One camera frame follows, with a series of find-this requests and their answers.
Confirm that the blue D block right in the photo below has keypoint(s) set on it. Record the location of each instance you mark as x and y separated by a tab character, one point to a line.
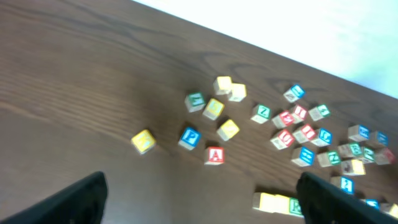
377	139

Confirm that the yellow block beside green L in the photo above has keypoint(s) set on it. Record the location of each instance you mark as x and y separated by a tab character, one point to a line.
213	109

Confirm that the red i block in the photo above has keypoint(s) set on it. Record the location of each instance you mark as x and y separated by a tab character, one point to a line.
304	134
298	113

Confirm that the green N block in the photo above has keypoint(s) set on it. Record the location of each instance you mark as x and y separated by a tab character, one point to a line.
330	158

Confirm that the red U block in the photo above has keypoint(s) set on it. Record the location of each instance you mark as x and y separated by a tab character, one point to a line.
282	140

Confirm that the green R block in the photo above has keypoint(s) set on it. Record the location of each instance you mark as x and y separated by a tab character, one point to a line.
294	207

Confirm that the yellow G block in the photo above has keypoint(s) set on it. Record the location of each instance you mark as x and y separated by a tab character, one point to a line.
353	167

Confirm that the blue block top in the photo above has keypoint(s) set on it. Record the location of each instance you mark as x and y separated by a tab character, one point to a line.
294	93

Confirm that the yellow block far left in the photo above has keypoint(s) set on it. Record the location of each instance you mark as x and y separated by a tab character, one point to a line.
143	141

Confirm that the red A block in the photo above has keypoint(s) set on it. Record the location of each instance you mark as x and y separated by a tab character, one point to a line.
214	155

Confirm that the red M block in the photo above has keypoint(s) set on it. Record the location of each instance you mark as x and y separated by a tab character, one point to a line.
384	156

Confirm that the blue 2 block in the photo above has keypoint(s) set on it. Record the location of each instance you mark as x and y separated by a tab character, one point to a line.
343	183

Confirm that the yellow S block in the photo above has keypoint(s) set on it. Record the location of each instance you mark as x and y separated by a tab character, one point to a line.
238	92

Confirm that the yellow block far right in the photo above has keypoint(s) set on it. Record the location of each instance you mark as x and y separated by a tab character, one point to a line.
390	209

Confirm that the yellow block centre left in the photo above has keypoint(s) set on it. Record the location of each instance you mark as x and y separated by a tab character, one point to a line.
227	130

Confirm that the blue P block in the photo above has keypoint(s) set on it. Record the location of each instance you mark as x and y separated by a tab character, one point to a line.
189	139

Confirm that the yellow block top left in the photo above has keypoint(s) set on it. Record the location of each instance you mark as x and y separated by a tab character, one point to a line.
222	85

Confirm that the green B block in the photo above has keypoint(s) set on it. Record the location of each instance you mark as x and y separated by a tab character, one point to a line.
350	150

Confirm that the green 4 block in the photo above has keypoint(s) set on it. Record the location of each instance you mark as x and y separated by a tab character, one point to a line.
319	112

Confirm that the yellow O block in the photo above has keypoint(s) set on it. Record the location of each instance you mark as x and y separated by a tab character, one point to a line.
281	204

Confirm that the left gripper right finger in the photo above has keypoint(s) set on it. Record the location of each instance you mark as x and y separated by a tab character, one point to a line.
323	203

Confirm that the blue 5 block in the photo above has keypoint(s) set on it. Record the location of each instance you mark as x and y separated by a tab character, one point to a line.
358	133

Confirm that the yellow C block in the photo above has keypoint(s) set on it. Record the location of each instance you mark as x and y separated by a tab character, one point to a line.
263	202

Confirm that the blue D block centre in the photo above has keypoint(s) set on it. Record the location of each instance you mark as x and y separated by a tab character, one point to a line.
323	137

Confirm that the red I block upper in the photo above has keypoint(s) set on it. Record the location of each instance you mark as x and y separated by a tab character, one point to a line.
298	113

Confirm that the green J block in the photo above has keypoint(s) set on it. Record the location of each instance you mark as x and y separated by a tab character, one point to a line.
367	155

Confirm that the blue H block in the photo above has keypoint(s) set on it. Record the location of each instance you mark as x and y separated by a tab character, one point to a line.
303	157

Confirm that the red E block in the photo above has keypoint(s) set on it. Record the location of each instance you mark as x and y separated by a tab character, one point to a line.
283	120

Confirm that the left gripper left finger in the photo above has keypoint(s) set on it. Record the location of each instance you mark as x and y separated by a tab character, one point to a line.
80	203

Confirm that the red I block lower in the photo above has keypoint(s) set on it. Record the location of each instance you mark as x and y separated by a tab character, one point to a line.
304	134

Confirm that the green Z block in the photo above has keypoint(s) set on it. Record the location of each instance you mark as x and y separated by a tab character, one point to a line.
261	114

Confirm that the blue T block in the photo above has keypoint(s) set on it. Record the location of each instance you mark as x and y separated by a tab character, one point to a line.
372	203

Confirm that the blue d block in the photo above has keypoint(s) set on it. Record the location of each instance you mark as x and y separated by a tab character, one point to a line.
323	137
377	139

